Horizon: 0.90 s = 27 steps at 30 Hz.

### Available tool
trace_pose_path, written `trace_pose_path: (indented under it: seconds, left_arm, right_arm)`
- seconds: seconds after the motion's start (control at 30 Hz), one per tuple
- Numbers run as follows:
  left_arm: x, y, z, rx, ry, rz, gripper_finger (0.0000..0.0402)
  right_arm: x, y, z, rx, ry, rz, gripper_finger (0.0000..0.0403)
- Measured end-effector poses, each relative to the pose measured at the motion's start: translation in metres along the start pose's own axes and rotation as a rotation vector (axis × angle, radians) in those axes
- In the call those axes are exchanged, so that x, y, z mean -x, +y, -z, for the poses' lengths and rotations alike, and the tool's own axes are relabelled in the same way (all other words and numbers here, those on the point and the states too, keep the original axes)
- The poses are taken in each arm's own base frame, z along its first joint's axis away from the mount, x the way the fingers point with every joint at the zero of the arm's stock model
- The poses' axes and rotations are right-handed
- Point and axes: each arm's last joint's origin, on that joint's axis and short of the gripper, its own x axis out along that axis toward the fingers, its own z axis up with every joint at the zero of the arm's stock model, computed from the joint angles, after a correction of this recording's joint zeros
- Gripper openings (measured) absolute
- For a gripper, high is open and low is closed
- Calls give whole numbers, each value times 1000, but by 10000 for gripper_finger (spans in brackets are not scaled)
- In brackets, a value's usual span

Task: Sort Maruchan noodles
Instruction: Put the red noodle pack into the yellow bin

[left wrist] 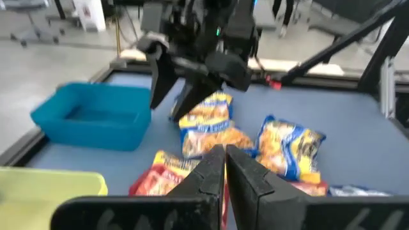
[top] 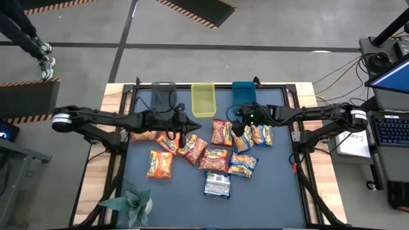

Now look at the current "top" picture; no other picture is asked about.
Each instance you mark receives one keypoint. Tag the green plant in white pot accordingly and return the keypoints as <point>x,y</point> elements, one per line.
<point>135,202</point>

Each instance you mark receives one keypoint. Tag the black pole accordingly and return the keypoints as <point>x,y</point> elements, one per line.
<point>391,28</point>

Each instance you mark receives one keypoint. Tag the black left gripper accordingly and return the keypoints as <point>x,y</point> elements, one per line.
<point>159,121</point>

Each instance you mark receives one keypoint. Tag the yellow plastic bin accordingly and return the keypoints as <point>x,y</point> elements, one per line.
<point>203,100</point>

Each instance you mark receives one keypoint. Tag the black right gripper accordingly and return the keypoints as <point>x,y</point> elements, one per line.
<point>260,113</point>

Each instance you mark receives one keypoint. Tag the grey side desk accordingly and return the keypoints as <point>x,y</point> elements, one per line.
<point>12,179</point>

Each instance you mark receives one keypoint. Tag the white paper sheet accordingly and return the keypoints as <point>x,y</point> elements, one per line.
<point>351,145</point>

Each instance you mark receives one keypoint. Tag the blue plastic bin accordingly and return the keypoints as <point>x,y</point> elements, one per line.
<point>243,92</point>

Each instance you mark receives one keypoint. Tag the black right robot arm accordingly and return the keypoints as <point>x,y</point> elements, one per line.
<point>319,112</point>

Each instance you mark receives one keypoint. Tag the black device with blue light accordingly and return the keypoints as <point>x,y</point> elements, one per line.
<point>8,132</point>

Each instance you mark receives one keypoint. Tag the black backlit keyboard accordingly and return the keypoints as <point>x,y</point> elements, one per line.
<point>391,131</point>

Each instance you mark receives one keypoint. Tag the grey computer cart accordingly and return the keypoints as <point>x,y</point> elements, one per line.
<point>396,166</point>

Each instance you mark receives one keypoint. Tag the orange chicken ramen pack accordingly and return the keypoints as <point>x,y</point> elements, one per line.
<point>166,144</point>
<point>159,164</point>
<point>143,136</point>

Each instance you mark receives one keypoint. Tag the black hazard-striped floor mat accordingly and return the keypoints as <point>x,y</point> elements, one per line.
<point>204,11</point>
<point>28,99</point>

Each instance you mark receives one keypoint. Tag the person's feet in sneakers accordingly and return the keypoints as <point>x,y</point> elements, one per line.
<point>19,28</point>

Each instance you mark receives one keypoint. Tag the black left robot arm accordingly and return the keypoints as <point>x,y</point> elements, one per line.
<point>96,115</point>

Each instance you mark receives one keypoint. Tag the black metal table frame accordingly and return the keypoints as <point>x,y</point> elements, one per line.
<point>183,86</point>

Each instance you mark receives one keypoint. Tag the computer monitor blue screen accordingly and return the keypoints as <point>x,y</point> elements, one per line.
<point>393,80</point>

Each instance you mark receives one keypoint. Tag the black caster wheel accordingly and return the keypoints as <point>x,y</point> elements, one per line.
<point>371,185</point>

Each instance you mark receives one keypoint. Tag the grey pole base box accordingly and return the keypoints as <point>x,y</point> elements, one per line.
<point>367,44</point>

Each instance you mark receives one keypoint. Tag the blue ramen noodle pack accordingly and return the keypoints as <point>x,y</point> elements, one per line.
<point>243,165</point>
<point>244,144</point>
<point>263,135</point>

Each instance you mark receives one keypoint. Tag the red clip tag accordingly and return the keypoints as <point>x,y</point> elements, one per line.
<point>294,166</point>

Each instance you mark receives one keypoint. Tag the grey translucent plastic bin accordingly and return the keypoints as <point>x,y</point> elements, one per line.
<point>163,94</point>

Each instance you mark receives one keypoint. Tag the blue ramen pack white back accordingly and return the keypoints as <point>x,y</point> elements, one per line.
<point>217,185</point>

